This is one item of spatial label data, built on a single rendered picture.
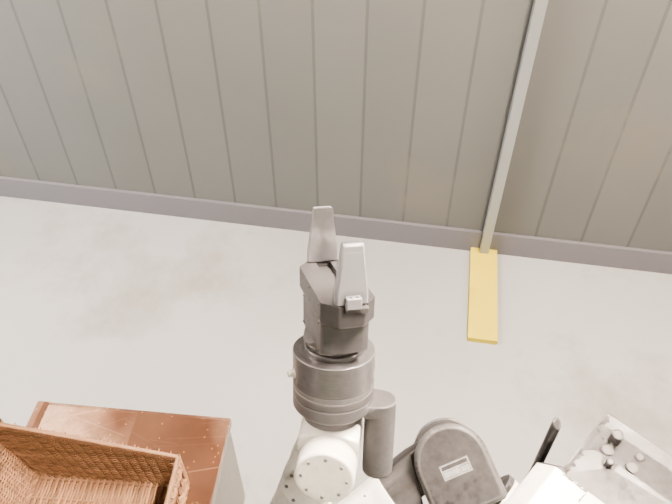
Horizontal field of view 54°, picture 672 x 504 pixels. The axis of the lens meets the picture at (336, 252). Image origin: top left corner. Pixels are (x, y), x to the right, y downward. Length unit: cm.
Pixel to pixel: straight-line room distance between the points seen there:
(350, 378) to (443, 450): 25
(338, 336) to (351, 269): 8
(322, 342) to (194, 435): 125
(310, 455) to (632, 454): 45
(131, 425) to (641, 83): 207
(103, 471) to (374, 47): 170
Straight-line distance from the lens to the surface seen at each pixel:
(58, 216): 352
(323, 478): 72
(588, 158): 284
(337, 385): 68
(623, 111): 274
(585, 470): 94
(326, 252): 71
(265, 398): 259
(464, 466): 89
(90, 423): 197
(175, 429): 189
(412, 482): 91
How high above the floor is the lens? 219
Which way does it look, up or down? 45 degrees down
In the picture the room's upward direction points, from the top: straight up
